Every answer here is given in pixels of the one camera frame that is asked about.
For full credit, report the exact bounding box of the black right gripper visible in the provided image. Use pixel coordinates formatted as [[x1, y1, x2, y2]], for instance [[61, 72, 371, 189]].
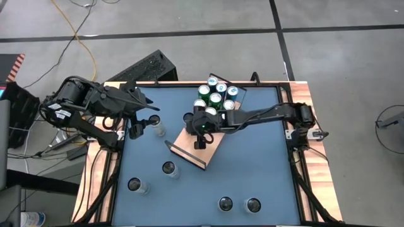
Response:
[[186, 112, 227, 150]]

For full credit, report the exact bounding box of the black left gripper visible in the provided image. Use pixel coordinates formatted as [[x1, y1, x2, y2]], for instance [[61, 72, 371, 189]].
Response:
[[128, 114, 154, 141]]

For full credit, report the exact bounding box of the white Celsius can orange print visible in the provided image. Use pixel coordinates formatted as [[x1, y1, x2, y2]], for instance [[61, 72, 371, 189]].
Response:
[[148, 113, 167, 137]]

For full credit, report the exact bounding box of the tall white can black lid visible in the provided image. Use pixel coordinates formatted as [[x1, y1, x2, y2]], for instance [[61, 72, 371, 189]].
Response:
[[127, 177, 150, 195], [242, 197, 262, 214], [182, 112, 196, 127]]

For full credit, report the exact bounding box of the white yellow Celsius can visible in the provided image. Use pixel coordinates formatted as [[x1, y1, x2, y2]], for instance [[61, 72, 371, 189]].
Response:
[[217, 195, 234, 212]]

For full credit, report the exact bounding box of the white Celsius Arctic Vibe can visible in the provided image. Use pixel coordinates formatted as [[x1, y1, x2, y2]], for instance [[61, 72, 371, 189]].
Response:
[[162, 160, 182, 180]]

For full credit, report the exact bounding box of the black power adapter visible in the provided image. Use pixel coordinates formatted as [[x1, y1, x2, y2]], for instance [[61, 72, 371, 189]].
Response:
[[66, 145, 88, 161]]

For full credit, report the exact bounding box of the black floor beam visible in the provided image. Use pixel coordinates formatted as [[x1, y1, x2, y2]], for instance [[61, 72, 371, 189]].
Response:
[[6, 170, 80, 195]]

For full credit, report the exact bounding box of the black plastic crate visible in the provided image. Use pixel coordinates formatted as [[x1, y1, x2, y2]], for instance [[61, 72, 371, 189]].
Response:
[[0, 81, 42, 149]]

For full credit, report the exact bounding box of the orange black striped panel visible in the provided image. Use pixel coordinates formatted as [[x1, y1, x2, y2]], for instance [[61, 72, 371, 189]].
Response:
[[0, 53, 26, 83]]

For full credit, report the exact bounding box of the black diagonal frame strut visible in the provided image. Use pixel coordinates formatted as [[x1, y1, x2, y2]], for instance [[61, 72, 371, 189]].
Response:
[[74, 151, 122, 225], [290, 151, 338, 225]]

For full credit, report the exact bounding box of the black floor cable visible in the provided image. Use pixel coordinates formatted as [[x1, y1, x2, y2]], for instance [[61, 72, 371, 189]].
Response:
[[22, 0, 97, 90]]

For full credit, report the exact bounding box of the yellow floor cable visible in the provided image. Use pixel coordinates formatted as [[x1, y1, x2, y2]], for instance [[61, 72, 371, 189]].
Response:
[[50, 0, 97, 146]]

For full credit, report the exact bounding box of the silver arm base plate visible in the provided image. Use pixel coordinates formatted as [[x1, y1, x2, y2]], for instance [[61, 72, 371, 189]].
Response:
[[285, 128, 330, 141]]

